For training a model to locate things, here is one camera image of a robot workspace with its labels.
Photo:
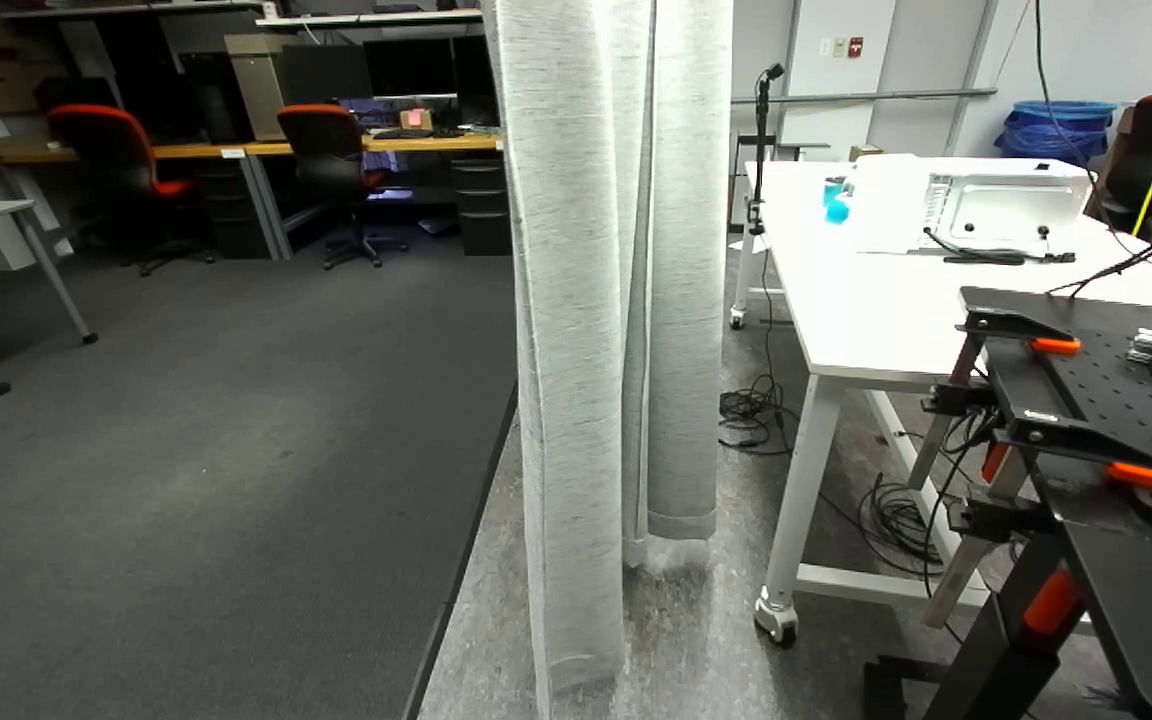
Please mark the white metal box device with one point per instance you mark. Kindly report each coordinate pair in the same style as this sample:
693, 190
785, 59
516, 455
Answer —
1001, 200

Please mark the white work table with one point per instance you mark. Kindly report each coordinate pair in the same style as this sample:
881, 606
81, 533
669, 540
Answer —
868, 307

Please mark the black orange clamp stand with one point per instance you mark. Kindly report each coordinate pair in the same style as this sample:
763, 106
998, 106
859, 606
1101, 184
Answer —
1109, 404

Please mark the long wooden top desk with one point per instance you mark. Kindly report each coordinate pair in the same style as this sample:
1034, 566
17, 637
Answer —
203, 148

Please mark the red office chair high back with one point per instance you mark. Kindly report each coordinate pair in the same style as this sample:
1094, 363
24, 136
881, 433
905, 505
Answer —
102, 143

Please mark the white wall plate red switch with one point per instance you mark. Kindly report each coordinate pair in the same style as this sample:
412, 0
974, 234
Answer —
848, 46

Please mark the grey wall rail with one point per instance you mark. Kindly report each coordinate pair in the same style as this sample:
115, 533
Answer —
868, 93

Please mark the blue liquid bottle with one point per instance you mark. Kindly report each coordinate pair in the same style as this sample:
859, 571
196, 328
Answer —
837, 200

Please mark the blue plastic bin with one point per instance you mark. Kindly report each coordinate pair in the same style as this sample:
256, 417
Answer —
1058, 128

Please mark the computer monitor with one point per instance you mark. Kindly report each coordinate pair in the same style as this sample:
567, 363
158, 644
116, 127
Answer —
396, 109

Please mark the grey overhead shelf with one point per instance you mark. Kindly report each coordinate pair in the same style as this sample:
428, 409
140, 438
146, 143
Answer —
388, 17

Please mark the white-grey fabric curtain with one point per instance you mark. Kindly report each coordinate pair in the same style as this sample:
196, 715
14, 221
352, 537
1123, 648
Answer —
568, 266

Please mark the black microphone stand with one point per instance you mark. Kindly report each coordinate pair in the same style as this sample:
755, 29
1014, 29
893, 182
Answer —
763, 147

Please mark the black drawer cabinet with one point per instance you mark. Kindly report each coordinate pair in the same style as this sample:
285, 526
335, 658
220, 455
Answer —
480, 200

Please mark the dark office chair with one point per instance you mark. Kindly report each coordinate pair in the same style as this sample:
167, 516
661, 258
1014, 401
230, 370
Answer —
1136, 147
324, 147

